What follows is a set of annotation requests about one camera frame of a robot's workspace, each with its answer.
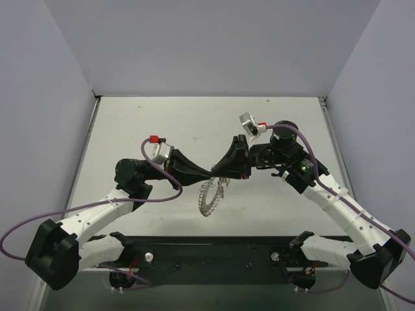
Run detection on metal disc keyring holder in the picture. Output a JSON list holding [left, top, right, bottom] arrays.
[[198, 177, 231, 217]]

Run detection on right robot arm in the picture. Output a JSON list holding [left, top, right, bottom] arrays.
[[211, 120, 414, 289]]

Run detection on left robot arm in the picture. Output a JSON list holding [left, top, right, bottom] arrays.
[[24, 147, 211, 290]]

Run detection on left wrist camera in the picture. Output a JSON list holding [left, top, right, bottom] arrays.
[[152, 143, 174, 165]]

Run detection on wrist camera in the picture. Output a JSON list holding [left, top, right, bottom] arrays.
[[239, 112, 259, 137], [152, 143, 174, 165]]

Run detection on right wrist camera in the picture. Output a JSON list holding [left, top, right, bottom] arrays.
[[239, 112, 259, 137]]

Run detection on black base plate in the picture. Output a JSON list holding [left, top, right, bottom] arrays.
[[101, 236, 327, 287]]

